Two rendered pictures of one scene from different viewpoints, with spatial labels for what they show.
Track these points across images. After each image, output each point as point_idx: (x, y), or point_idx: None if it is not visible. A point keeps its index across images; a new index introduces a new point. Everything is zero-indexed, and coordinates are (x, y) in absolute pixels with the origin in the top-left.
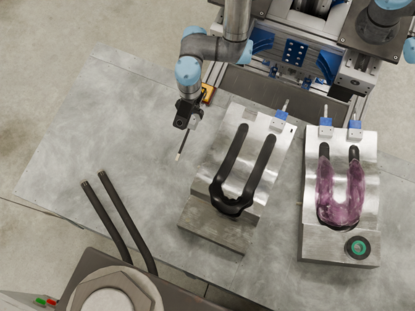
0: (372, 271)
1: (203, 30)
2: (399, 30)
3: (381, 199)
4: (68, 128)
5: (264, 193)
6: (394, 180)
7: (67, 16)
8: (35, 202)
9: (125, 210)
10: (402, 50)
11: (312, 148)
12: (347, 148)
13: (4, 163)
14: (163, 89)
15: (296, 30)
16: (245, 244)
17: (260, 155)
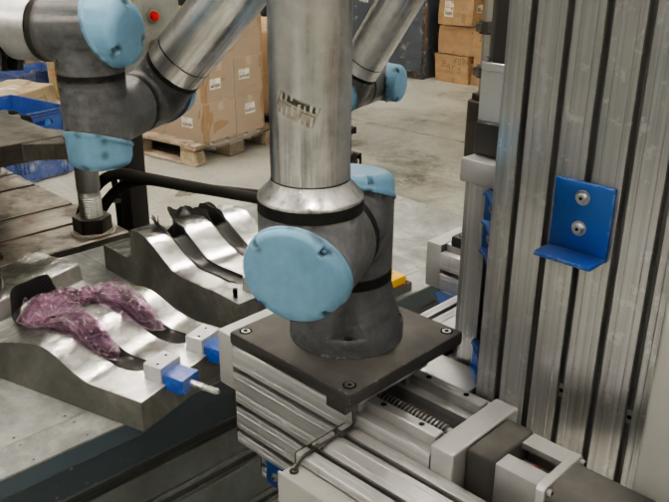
0: None
1: (390, 72)
2: (310, 356)
3: (18, 401)
4: (399, 207)
5: (158, 242)
6: (29, 428)
7: None
8: None
9: (250, 194)
10: (254, 346)
11: (188, 327)
12: (148, 359)
13: None
14: (418, 265)
15: (430, 314)
16: (114, 247)
17: (224, 270)
